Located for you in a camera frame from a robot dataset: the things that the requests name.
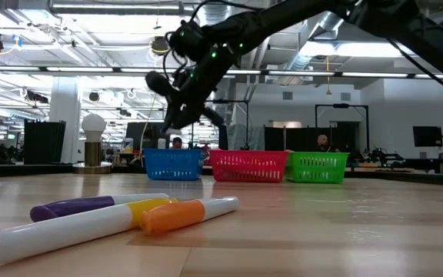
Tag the light bulb lamp brass base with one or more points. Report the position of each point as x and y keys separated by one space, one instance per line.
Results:
x=92 y=127

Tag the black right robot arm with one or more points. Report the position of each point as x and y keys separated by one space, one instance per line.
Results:
x=283 y=19

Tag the white marker orange cap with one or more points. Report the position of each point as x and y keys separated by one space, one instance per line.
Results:
x=175 y=215

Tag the black computer monitor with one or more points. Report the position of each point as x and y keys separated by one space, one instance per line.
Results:
x=148 y=134

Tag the long ceiling light bar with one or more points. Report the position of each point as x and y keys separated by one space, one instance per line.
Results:
x=79 y=69

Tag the red plastic basket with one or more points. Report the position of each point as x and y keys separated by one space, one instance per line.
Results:
x=248 y=165

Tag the black partition panel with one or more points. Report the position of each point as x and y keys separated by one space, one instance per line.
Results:
x=44 y=142

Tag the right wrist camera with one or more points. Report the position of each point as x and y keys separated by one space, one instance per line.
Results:
x=188 y=38

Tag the white marker yellow cap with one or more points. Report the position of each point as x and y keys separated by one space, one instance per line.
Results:
x=60 y=231

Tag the black background robot arms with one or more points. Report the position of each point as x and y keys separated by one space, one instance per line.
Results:
x=379 y=157

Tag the green plastic basket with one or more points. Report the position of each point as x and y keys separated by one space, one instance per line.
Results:
x=315 y=167

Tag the blue plastic basket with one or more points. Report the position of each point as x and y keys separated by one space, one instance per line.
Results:
x=171 y=163

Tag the black monitor on arm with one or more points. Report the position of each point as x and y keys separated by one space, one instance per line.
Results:
x=427 y=136

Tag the black camera frame stand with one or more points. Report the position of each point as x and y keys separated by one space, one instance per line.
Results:
x=340 y=105
x=244 y=115

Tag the person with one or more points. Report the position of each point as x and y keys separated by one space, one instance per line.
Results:
x=324 y=143
x=177 y=143

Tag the white marker purple cap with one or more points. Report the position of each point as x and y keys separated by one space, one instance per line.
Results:
x=71 y=207

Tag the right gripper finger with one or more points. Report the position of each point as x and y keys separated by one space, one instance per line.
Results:
x=214 y=116
x=181 y=121

